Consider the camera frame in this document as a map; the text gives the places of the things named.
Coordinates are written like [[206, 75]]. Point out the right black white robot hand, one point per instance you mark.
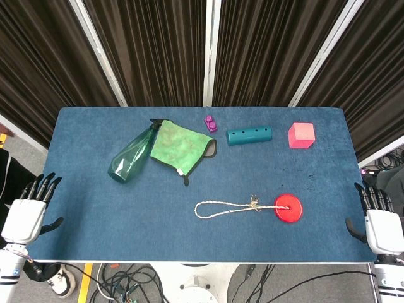
[[383, 228]]

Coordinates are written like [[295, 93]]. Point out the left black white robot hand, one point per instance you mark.
[[23, 217]]

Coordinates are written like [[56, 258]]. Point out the red disc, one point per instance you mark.
[[288, 209]]

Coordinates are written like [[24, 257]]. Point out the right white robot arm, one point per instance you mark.
[[391, 277]]

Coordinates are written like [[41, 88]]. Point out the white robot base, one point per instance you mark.
[[197, 282]]

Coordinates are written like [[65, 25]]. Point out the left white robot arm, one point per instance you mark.
[[9, 274]]

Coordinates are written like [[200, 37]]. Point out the person in black clothing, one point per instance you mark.
[[11, 170]]

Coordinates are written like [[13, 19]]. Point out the white and black shoe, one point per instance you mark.
[[61, 281]]

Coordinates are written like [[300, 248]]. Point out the pink cube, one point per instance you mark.
[[301, 135]]

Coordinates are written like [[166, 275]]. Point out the green transparent spray bottle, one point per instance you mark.
[[132, 154]]

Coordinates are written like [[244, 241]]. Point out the dark brown curtain panel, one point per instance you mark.
[[372, 79], [41, 63], [151, 53], [265, 53]]

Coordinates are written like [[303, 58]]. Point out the teal half-cylinder block with holes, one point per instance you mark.
[[249, 135]]

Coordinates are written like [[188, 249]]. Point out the green cloth with black trim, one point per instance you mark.
[[180, 146]]

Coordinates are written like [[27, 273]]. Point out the blue fabric table cover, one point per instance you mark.
[[202, 240]]

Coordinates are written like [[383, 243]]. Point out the purple toy brick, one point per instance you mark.
[[210, 123]]

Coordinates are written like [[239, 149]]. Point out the white frame post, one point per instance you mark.
[[22, 132], [209, 53], [383, 151], [322, 53], [98, 53]]

